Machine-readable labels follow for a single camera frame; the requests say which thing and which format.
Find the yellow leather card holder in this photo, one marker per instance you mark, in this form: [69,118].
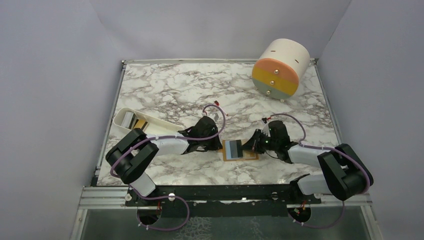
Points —
[232,150]

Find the cylindrical pastel drawer box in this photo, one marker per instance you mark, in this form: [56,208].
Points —
[278,71]

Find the black metal base rail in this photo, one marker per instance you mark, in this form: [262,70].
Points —
[179,201]

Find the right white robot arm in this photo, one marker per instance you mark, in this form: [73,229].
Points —
[343,173]

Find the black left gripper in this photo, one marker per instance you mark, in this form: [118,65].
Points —
[216,145]

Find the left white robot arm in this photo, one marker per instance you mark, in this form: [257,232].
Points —
[131,156]

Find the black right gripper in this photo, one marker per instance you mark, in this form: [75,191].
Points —
[253,143]

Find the white oval plastic tray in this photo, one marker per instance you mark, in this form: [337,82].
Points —
[156,126]

